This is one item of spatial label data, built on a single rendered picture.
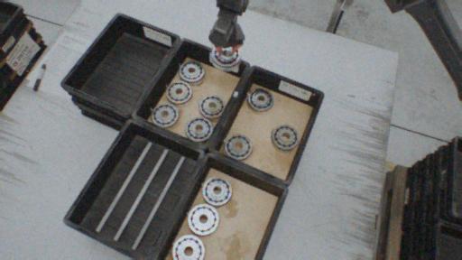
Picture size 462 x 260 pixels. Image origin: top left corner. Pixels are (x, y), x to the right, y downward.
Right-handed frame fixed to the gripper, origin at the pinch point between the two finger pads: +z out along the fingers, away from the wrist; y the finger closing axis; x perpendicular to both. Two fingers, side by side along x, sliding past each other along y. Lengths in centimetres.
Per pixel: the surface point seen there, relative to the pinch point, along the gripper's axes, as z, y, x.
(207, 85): 22.3, -6.6, 2.6
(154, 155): 21.8, -33.7, -20.6
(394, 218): 91, 79, -69
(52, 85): 35, -69, 31
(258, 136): 22.1, 5.1, -25.0
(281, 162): 22.0, 9.4, -37.0
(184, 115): 22.0, -18.9, -7.8
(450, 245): 67, 85, -89
